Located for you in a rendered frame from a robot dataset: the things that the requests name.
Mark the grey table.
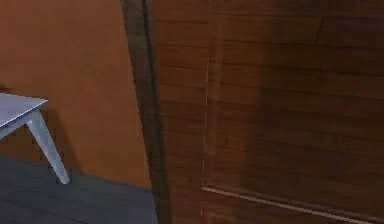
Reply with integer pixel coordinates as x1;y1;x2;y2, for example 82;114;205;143
0;92;71;185

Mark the brown wooden room door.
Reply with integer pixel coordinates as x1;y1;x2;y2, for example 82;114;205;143
119;0;384;224

